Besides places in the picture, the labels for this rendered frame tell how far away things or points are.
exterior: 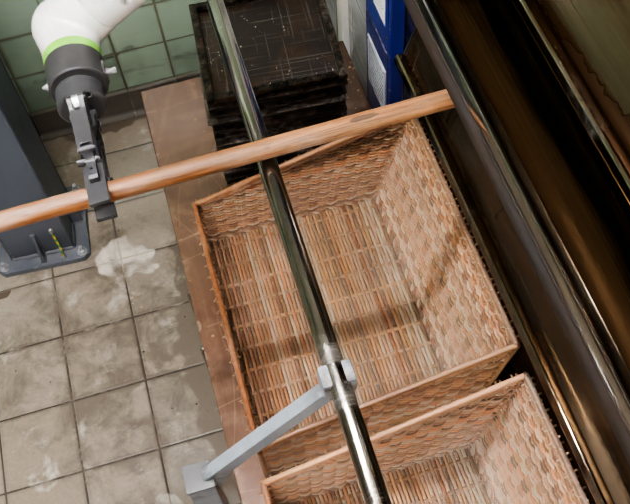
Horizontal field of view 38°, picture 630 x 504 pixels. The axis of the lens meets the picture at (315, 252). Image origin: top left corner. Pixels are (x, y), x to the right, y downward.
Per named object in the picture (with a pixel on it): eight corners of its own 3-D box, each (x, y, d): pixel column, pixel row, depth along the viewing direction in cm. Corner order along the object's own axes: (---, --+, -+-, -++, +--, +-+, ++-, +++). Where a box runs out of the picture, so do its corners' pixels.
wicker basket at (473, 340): (411, 183, 204) (415, 100, 181) (507, 410, 175) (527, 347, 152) (199, 240, 200) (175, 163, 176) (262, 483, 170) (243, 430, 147)
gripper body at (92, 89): (95, 66, 139) (105, 110, 134) (109, 103, 146) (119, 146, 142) (47, 78, 138) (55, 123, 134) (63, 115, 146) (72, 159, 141)
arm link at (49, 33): (67, 41, 159) (13, 11, 151) (115, -5, 154) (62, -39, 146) (79, 99, 152) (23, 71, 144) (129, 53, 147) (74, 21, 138)
